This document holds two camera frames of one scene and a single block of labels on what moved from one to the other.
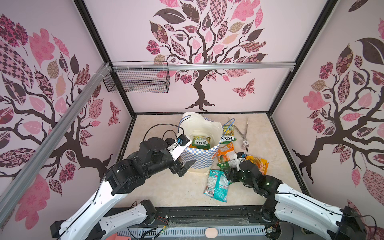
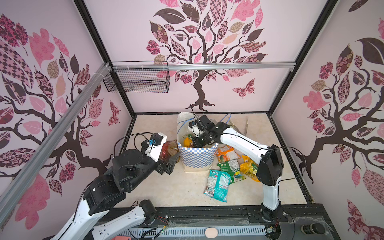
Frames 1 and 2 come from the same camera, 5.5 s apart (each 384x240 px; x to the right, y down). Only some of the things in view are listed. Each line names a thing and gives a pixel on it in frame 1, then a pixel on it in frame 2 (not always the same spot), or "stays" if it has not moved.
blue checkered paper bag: (205, 135) stays
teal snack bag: (217, 185) stays
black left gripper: (174, 167) → (161, 166)
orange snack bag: (226, 152) stays
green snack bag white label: (228, 164) stays
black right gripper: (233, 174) → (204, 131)
